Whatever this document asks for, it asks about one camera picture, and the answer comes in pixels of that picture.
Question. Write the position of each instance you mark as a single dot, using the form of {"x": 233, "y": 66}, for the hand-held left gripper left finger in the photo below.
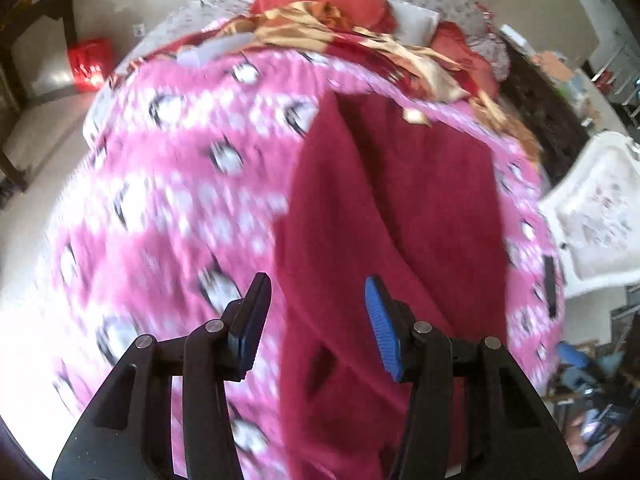
{"x": 245, "y": 345}

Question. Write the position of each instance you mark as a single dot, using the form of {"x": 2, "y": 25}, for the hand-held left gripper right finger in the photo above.
{"x": 382, "y": 330}

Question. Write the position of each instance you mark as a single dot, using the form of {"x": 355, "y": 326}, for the dark red knit garment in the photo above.
{"x": 375, "y": 210}

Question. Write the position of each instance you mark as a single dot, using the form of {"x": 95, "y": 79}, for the black phone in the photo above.
{"x": 550, "y": 285}

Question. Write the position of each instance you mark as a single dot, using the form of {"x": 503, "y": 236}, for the pink penguin print blanket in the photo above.
{"x": 175, "y": 185}

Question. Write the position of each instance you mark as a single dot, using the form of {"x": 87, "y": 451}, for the blue denim cloth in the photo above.
{"x": 575, "y": 360}

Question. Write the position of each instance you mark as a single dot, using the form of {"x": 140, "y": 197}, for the white ornate chair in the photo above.
{"x": 595, "y": 210}

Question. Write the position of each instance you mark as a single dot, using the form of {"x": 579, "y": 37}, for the dark carved cabinet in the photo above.
{"x": 545, "y": 105}

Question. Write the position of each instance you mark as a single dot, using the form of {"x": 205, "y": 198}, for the small white pillow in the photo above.
{"x": 417, "y": 22}

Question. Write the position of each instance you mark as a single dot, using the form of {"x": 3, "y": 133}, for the orange box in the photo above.
{"x": 550, "y": 64}

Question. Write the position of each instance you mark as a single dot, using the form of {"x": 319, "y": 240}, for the gold and red satin quilt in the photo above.
{"x": 300, "y": 25}

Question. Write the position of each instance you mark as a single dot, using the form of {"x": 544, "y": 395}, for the red gift bag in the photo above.
{"x": 87, "y": 65}

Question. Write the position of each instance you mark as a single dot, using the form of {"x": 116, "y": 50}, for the red patterned cloth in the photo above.
{"x": 484, "y": 11}

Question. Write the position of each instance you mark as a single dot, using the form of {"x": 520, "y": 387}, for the grey floral bed sheet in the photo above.
{"x": 200, "y": 5}

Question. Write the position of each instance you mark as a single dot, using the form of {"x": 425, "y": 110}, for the dark wooden desk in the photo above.
{"x": 45, "y": 10}

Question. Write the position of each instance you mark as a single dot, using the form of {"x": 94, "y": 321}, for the white wall socket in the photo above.
{"x": 138, "y": 30}

